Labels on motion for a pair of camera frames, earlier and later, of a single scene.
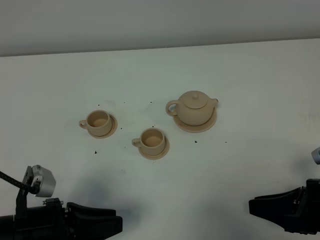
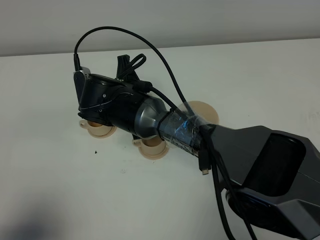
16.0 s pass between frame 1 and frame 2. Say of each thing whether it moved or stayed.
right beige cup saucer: stayed
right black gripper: moved
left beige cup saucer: stayed
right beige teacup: stayed
